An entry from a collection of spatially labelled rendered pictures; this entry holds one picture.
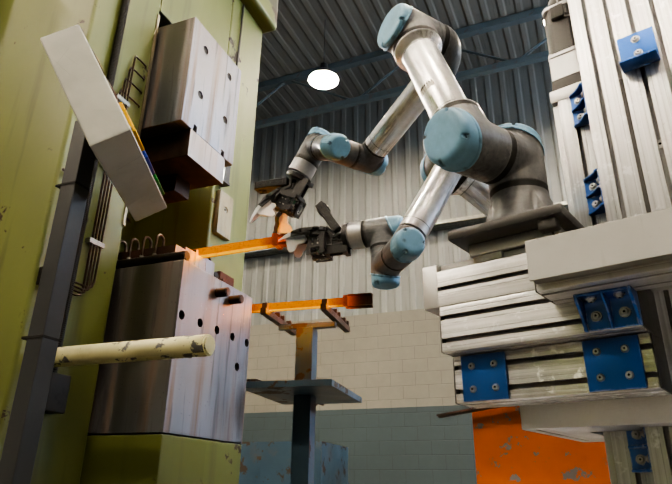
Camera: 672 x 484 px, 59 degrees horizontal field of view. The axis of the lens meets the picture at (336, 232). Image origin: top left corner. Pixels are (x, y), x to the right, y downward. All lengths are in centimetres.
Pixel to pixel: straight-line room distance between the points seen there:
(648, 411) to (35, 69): 173
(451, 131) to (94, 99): 68
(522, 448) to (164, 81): 387
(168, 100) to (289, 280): 893
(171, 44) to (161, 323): 94
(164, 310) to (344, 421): 824
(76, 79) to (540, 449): 432
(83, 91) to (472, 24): 934
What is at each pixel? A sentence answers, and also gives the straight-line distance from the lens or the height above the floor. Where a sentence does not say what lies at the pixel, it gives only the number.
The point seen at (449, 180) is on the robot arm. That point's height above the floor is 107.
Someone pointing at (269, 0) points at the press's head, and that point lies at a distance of 295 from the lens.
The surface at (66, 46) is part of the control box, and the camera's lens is 134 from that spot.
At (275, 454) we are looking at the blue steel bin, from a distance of 549.
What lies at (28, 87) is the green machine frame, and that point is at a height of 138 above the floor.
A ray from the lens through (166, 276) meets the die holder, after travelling 168.
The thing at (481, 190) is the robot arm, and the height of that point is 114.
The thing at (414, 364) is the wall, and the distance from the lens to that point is 952.
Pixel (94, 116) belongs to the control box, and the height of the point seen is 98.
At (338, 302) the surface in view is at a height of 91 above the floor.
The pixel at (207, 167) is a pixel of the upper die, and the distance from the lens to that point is 195.
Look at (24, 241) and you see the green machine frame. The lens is 163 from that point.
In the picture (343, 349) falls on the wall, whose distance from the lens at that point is 996.
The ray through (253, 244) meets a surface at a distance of 174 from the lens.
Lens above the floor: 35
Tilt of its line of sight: 23 degrees up
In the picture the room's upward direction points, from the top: 1 degrees clockwise
